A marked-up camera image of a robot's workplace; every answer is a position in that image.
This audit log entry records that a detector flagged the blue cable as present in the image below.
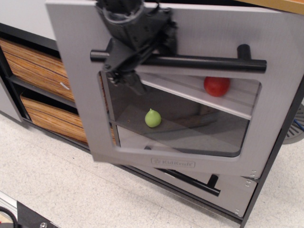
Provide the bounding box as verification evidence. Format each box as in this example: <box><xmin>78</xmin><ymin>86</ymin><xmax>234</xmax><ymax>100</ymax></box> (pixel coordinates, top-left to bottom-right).
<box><xmin>294</xmin><ymin>118</ymin><xmax>304</xmax><ymax>132</ymax></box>

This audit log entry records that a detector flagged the black oven door handle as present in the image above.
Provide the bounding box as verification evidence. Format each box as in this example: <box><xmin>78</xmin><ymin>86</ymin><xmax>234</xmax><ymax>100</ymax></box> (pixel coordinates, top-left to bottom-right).
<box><xmin>90</xmin><ymin>44</ymin><xmax>267</xmax><ymax>73</ymax></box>

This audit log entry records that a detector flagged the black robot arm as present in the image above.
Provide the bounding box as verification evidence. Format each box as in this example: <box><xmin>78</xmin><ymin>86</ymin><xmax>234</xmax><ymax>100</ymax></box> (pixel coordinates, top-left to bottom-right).
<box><xmin>91</xmin><ymin>0</ymin><xmax>177</xmax><ymax>95</ymax></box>

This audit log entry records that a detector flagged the upper wood-pattern storage bin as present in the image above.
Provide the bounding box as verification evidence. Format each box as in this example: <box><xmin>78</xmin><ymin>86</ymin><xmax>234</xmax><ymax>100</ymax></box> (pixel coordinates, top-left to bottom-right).
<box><xmin>0</xmin><ymin>38</ymin><xmax>75</xmax><ymax>102</ymax></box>

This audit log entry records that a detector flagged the red toy tomato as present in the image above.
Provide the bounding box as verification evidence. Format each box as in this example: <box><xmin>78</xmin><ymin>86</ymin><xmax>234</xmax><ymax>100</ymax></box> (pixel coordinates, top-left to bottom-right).
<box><xmin>204</xmin><ymin>76</ymin><xmax>230</xmax><ymax>97</ymax></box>

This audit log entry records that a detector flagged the lower wood-pattern storage bin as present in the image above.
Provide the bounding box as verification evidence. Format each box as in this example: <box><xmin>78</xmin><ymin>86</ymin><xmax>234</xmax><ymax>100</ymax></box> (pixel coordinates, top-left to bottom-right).
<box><xmin>19</xmin><ymin>93</ymin><xmax>117</xmax><ymax>145</ymax></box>

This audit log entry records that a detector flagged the white oven shelf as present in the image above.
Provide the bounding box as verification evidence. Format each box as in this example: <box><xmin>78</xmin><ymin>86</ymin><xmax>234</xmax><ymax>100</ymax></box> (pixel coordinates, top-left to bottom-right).
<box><xmin>140</xmin><ymin>73</ymin><xmax>261</xmax><ymax>120</ymax></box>

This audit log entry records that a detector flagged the dark toy kitchen cabinet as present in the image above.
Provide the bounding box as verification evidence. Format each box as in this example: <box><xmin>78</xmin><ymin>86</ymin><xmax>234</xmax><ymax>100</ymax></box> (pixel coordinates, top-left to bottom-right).
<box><xmin>0</xmin><ymin>4</ymin><xmax>304</xmax><ymax>228</ymax></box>

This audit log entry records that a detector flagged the wood-pattern storage bin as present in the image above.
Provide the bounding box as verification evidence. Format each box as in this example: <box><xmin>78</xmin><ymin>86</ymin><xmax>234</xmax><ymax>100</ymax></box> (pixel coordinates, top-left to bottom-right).
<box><xmin>0</xmin><ymin>38</ymin><xmax>75</xmax><ymax>102</ymax></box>
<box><xmin>19</xmin><ymin>93</ymin><xmax>117</xmax><ymax>145</ymax></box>

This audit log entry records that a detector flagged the black drawer handle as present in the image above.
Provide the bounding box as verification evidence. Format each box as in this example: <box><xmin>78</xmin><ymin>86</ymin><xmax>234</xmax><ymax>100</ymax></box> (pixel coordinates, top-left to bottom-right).
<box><xmin>156</xmin><ymin>168</ymin><xmax>221</xmax><ymax>197</ymax></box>

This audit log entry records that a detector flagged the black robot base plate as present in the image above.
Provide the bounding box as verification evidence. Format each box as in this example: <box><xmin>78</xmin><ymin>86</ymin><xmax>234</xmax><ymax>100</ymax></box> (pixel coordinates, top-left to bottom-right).
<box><xmin>17</xmin><ymin>201</ymin><xmax>59</xmax><ymax>228</ymax></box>

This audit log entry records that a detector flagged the grey lower oven drawer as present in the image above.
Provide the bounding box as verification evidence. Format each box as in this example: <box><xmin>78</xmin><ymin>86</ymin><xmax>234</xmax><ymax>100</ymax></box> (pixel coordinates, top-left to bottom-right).
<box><xmin>141</xmin><ymin>167</ymin><xmax>257</xmax><ymax>217</ymax></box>

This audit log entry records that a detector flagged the grey toy oven door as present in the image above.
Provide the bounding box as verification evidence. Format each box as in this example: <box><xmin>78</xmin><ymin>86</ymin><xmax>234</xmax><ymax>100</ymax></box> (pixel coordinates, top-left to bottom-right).
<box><xmin>46</xmin><ymin>0</ymin><xmax>304</xmax><ymax>178</ymax></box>

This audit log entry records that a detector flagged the green toy pear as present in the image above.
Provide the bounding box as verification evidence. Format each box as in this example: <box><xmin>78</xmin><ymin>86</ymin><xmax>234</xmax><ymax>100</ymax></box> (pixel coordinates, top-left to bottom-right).
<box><xmin>145</xmin><ymin>109</ymin><xmax>162</xmax><ymax>128</ymax></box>

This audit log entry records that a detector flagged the black base cable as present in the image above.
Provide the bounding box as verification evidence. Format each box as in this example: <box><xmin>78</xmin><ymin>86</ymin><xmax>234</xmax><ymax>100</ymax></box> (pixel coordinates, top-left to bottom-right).
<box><xmin>0</xmin><ymin>206</ymin><xmax>19</xmax><ymax>228</ymax></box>

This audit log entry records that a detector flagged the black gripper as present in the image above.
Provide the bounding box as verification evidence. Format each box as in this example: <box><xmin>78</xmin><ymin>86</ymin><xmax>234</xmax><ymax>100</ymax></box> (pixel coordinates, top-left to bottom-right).
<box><xmin>101</xmin><ymin>7</ymin><xmax>178</xmax><ymax>95</ymax></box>

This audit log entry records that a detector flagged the grey round chair base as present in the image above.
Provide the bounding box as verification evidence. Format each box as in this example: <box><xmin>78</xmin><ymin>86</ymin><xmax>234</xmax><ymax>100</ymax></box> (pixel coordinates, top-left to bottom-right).
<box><xmin>283</xmin><ymin>104</ymin><xmax>304</xmax><ymax>144</ymax></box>

